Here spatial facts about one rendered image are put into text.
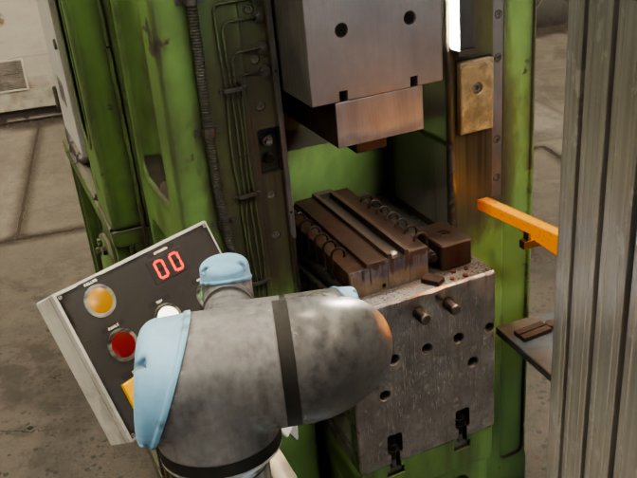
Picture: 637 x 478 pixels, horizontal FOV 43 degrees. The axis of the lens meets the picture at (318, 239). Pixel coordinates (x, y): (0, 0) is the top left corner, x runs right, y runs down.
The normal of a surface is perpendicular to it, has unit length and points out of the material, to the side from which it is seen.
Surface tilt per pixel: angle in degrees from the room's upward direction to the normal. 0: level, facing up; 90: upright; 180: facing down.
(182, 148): 90
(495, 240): 90
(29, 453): 0
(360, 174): 90
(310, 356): 55
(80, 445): 0
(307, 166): 90
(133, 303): 60
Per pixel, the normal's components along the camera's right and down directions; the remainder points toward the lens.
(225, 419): 0.24, 0.39
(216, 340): -0.02, -0.62
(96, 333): 0.61, -0.25
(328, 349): 0.38, -0.29
